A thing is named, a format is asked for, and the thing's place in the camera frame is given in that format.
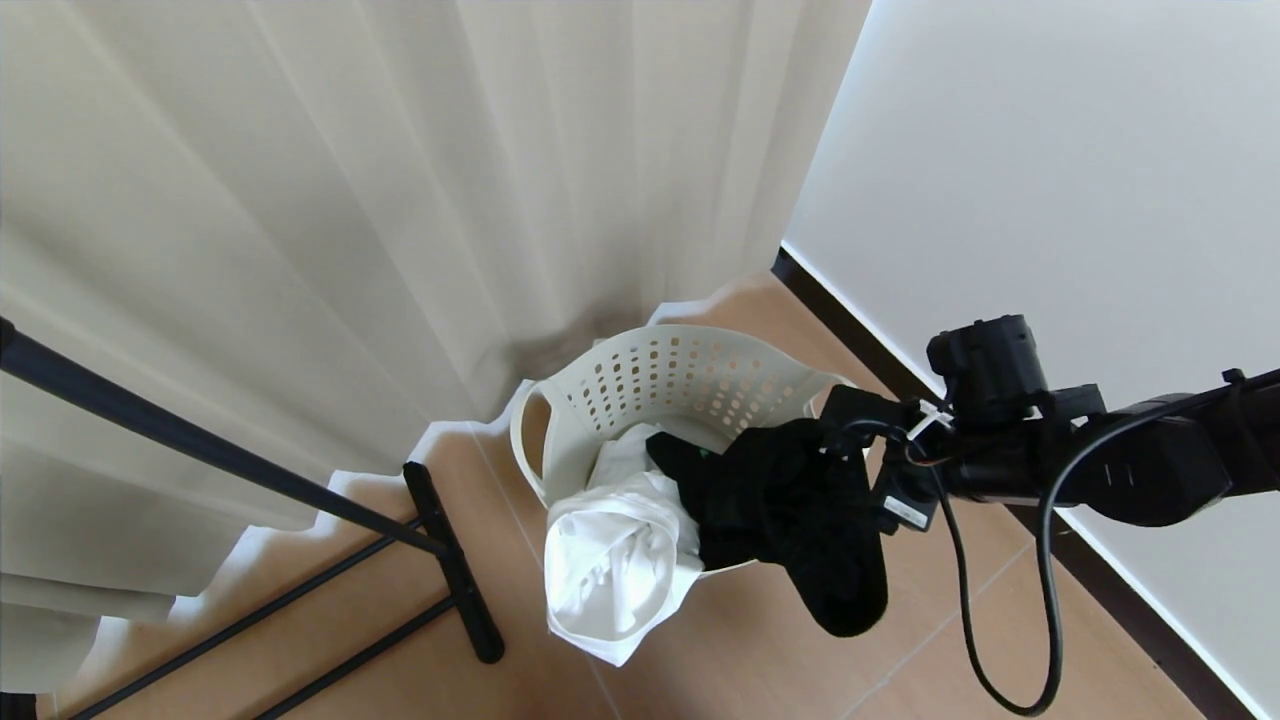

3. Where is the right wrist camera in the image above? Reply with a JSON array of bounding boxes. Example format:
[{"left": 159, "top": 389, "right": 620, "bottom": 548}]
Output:
[{"left": 925, "top": 315, "right": 1109, "bottom": 433}]

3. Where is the beige curtain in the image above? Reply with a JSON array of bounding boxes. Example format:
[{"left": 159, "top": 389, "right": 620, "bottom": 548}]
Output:
[{"left": 0, "top": 0, "right": 873, "bottom": 693}]

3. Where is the white garment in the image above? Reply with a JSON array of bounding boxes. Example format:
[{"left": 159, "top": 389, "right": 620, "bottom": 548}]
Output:
[{"left": 543, "top": 422, "right": 706, "bottom": 668}]

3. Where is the black garment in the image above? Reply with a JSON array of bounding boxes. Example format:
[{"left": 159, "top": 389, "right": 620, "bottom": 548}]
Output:
[{"left": 645, "top": 418, "right": 891, "bottom": 639}]

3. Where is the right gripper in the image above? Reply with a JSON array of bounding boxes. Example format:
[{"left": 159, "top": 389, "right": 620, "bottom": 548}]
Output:
[{"left": 818, "top": 383, "right": 1233, "bottom": 534}]

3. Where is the black clothes rack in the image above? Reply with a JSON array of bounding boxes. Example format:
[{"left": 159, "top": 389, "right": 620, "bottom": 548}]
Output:
[{"left": 0, "top": 318, "right": 506, "bottom": 720}]

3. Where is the white laundry basket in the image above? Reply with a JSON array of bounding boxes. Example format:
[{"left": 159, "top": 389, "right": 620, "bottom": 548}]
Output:
[{"left": 510, "top": 323, "right": 851, "bottom": 581}]

